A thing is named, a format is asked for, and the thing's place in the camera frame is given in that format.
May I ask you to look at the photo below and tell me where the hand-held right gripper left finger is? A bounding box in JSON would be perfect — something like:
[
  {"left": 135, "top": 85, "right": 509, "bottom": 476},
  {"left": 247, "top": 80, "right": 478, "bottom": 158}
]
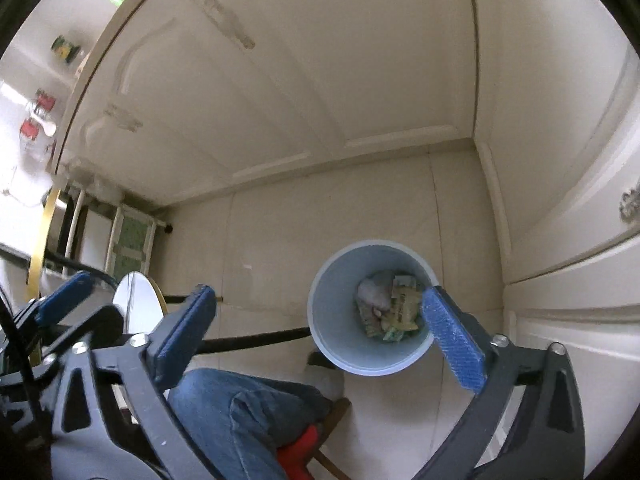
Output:
[{"left": 50, "top": 284, "right": 226, "bottom": 480}]

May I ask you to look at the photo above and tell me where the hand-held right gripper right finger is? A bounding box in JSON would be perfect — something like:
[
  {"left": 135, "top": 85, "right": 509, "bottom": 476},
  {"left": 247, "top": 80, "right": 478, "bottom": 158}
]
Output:
[{"left": 421, "top": 285, "right": 587, "bottom": 480}]

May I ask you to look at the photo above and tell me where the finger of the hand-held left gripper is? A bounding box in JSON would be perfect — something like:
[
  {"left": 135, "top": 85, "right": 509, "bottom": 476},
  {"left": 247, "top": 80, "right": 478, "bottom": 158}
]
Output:
[
  {"left": 30, "top": 304, "right": 126, "bottom": 361},
  {"left": 10, "top": 271, "right": 96, "bottom": 336}
]

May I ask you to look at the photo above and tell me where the green white snack packet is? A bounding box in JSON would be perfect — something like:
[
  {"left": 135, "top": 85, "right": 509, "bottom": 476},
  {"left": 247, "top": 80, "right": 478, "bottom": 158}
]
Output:
[{"left": 385, "top": 275, "right": 426, "bottom": 345}]

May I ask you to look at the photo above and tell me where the clear plastic wrap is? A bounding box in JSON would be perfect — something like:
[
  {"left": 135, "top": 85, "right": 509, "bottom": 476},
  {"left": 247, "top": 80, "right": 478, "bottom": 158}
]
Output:
[{"left": 356, "top": 270, "right": 397, "bottom": 311}]

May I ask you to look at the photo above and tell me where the pale blue plastic bin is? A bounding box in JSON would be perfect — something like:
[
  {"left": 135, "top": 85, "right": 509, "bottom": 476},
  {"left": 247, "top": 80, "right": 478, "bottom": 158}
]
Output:
[{"left": 306, "top": 240, "right": 441, "bottom": 377}]

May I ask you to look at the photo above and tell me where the round white gold-rimmed table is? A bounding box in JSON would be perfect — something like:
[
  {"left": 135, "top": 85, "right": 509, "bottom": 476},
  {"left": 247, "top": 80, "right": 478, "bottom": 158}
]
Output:
[{"left": 27, "top": 185, "right": 311, "bottom": 361}]

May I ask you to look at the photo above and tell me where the white metal rack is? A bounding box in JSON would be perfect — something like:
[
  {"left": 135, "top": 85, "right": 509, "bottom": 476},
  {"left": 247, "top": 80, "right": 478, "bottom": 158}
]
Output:
[{"left": 102, "top": 202, "right": 173, "bottom": 275}]

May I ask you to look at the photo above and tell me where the person's jeans leg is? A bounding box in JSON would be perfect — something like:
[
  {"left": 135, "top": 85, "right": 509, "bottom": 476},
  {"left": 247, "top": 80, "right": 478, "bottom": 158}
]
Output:
[{"left": 167, "top": 367, "right": 331, "bottom": 480}]

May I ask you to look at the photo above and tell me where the grey shoe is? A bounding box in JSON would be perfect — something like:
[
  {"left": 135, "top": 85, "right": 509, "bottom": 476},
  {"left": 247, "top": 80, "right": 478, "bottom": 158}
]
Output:
[{"left": 305, "top": 350, "right": 346, "bottom": 401}]

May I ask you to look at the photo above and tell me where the red wooden stool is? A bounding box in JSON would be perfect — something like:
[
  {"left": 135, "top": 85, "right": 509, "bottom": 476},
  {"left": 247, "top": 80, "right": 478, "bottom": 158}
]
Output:
[{"left": 277, "top": 397, "right": 353, "bottom": 480}]

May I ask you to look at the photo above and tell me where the yellow label glass jar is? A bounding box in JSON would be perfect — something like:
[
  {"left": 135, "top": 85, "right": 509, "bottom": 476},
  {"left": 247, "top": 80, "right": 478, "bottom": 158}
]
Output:
[{"left": 51, "top": 35, "right": 82, "bottom": 62}]

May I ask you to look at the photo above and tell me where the thick black cable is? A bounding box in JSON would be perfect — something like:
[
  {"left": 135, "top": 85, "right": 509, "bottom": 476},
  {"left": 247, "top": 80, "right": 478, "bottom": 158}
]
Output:
[{"left": 0, "top": 285, "right": 51, "bottom": 441}]

